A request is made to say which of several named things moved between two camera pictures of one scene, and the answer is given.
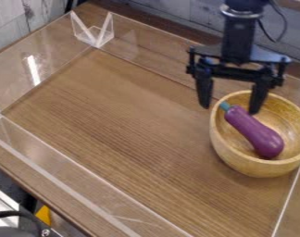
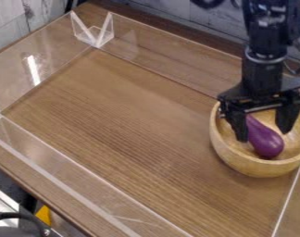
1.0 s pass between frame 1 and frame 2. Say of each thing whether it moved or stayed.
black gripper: moved
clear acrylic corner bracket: stayed
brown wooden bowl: stayed
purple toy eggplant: stayed
